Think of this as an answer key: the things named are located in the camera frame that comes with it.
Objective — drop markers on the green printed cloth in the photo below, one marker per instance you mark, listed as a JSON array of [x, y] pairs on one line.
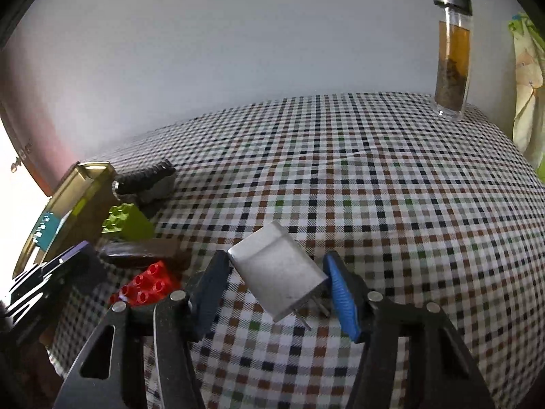
[[528, 93]]

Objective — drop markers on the white charger plug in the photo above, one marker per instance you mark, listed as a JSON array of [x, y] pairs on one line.
[[276, 272]]

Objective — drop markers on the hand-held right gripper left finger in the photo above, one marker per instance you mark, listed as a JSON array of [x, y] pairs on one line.
[[208, 298]]

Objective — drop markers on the red toy brick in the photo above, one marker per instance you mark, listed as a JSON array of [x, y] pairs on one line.
[[149, 283]]

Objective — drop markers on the purple small box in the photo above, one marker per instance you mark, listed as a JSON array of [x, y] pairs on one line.
[[81, 268]]

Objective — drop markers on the teal toy brick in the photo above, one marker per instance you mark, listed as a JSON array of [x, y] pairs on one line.
[[49, 230]]

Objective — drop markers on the brown wooden comb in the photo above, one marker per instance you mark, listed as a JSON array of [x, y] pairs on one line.
[[144, 253]]

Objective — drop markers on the lime green toy brick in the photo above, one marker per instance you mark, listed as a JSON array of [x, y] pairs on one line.
[[132, 223]]

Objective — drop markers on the glass tea bottle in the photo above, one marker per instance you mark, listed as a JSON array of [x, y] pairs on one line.
[[453, 64]]

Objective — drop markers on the gold metal tin box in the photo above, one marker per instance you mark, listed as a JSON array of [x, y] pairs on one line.
[[91, 187]]

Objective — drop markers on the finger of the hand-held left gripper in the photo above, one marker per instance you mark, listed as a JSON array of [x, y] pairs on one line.
[[34, 285]]

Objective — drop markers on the black watch band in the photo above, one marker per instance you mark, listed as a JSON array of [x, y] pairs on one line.
[[144, 177]]

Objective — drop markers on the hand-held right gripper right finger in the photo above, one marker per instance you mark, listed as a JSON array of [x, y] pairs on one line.
[[342, 302]]

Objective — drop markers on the checkered tablecloth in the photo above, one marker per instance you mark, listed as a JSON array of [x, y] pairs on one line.
[[383, 200]]

